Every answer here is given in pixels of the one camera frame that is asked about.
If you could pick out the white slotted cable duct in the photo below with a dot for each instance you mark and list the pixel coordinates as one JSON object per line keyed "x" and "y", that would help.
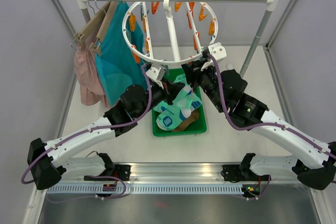
{"x": 176, "y": 189}

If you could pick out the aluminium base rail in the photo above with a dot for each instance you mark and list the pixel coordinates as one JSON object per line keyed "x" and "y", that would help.
{"x": 178, "y": 172}

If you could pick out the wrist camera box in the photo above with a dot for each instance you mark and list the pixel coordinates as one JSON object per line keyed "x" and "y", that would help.
{"x": 156, "y": 73}
{"x": 217, "y": 51}

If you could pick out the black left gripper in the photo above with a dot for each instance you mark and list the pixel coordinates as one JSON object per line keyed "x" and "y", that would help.
{"x": 170, "y": 90}

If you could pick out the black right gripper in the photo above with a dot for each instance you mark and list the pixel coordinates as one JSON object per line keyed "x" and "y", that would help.
{"x": 192, "y": 78}

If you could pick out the pink garment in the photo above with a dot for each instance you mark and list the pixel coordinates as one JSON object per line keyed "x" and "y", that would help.
{"x": 91, "y": 90}

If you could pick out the brown ribbed sock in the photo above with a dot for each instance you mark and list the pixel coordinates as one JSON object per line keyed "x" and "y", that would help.
{"x": 184, "y": 124}

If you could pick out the metal clothes rack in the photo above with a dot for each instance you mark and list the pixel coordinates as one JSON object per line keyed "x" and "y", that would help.
{"x": 271, "y": 5}

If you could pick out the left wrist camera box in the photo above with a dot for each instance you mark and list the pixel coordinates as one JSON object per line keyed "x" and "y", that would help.
{"x": 156, "y": 73}

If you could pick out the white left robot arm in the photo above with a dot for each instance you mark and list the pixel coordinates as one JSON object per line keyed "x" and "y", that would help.
{"x": 51, "y": 161}

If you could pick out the teal shirt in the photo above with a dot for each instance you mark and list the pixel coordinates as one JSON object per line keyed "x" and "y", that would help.
{"x": 116, "y": 66}

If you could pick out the green plastic tray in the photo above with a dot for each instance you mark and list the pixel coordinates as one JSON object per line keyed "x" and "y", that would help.
{"x": 197, "y": 127}

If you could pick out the beige wooden hanger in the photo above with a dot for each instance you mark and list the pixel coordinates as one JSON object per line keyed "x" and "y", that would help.
{"x": 80, "y": 37}
{"x": 103, "y": 20}

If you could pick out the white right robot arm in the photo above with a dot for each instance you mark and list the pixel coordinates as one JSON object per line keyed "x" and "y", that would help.
{"x": 310, "y": 161}

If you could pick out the mint patterned sock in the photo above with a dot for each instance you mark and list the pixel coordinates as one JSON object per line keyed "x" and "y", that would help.
{"x": 170, "y": 116}

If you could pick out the white round clip hanger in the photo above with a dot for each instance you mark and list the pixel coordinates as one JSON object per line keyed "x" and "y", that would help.
{"x": 169, "y": 7}

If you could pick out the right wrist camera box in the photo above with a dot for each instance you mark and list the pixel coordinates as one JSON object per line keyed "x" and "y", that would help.
{"x": 217, "y": 51}

